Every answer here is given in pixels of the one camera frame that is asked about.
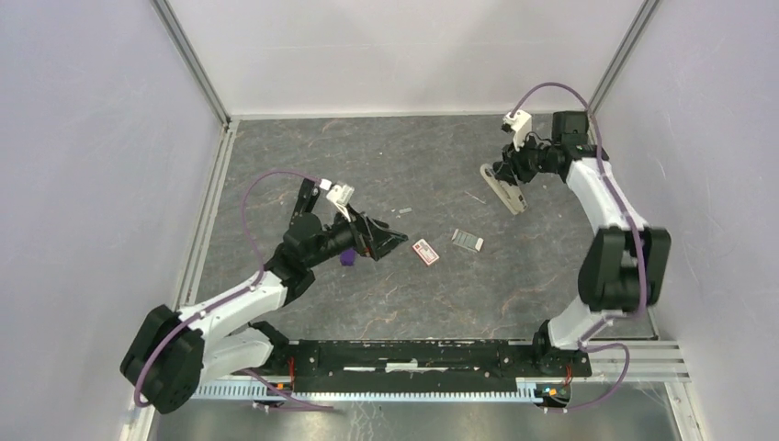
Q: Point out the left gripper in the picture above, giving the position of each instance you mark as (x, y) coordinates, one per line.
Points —
(372, 240)

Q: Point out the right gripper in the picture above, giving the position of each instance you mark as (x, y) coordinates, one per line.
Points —
(512, 169)

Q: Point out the staple tray box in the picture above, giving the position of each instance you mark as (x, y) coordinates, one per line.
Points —
(467, 240)

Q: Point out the black stapler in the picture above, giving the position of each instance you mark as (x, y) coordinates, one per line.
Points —
(309, 193)

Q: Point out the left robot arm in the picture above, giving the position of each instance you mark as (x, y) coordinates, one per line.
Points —
(174, 352)

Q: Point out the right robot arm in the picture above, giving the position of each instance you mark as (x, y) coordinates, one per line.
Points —
(623, 270)

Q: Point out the purple red block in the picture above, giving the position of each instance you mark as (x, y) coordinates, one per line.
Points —
(348, 257)

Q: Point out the red white staple box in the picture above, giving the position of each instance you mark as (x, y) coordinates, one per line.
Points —
(425, 252)

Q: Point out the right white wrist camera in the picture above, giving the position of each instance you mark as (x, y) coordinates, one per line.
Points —
(519, 125)

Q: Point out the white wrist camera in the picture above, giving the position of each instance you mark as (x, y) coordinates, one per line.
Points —
(338, 194)
(519, 125)

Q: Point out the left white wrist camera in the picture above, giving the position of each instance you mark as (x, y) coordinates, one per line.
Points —
(338, 194)

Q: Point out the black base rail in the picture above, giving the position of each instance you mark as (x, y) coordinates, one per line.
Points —
(389, 366)

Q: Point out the white cable duct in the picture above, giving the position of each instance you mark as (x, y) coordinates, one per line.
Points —
(254, 390)

